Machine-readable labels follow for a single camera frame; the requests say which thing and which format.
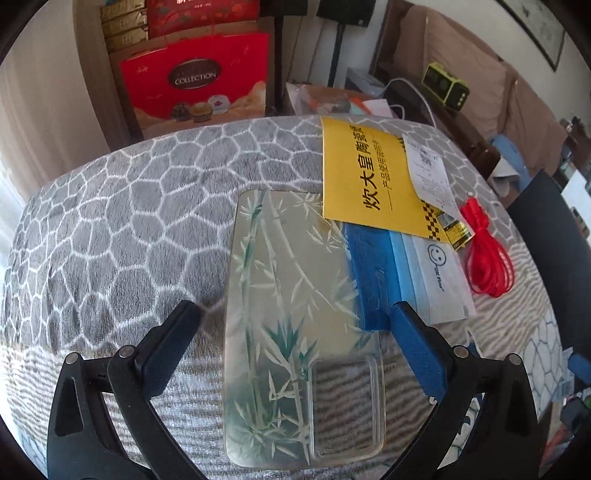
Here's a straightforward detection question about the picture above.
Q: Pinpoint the clear phone case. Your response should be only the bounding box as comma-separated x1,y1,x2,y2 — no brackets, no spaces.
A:
310,355,386,462

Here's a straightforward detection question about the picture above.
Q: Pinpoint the white price tag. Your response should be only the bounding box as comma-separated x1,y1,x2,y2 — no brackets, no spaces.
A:
402,134,458,208

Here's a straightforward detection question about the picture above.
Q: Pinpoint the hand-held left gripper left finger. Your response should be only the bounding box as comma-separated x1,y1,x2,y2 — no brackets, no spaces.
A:
46,300,204,480

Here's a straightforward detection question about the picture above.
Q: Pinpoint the framed ink painting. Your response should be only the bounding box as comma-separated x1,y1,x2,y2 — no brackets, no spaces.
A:
496,0,567,73

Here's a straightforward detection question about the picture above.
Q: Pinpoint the brown sofa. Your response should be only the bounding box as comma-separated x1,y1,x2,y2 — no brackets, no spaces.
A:
369,0,568,185

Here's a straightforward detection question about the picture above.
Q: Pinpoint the light blue massager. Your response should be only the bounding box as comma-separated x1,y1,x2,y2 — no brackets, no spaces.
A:
494,136,525,164

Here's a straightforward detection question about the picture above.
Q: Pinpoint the dark wooden cabinet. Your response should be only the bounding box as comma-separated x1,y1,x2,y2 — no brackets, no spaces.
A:
556,117,591,185

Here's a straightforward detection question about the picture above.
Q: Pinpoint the gold tea box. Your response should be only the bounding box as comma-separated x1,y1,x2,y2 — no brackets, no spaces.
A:
103,17,149,32
102,4,148,21
106,28,151,43

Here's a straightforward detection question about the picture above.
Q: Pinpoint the red Collection gift bag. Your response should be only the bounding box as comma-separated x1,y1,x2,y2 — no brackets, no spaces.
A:
119,32,271,139

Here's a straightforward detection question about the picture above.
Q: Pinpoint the brown sofa cushion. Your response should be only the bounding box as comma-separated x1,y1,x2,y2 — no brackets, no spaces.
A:
425,9,509,134
505,65,567,176

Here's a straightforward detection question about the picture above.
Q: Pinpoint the black speaker stand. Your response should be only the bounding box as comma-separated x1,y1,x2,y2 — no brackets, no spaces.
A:
329,21,347,88
272,14,290,117

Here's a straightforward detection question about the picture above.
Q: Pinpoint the grey box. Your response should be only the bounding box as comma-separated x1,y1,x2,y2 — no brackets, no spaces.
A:
345,68,386,93

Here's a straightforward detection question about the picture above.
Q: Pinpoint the green portable radio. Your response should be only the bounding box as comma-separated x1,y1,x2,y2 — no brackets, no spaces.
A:
422,62,470,112

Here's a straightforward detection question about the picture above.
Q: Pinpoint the yellow booklet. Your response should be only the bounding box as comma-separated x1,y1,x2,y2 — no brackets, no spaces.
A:
321,115,451,241

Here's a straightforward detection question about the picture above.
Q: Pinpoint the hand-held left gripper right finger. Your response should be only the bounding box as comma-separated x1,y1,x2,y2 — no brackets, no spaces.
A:
390,301,541,480

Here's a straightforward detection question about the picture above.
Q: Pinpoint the gold green battery pack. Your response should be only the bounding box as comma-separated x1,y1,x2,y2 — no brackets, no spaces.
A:
434,210,476,250

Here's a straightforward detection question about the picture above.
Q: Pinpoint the blue white smiley packet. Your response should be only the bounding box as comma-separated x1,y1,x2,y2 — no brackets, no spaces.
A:
344,222,477,331

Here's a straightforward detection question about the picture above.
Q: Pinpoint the cluttered brown cardboard box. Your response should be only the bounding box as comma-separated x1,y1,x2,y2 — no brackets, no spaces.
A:
285,82,386,117

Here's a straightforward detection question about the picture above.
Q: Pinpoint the white cable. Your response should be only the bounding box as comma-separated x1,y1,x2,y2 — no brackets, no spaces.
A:
385,78,437,128

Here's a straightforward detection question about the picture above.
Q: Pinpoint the clear bamboo print board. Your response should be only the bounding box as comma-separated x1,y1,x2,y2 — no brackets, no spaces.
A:
222,188,386,468

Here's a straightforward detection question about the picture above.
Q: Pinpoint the red cord bundle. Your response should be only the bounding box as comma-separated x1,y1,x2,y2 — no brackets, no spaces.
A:
459,196,513,298

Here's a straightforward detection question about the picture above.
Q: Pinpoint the white curtain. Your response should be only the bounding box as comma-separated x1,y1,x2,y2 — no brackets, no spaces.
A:
0,28,121,204

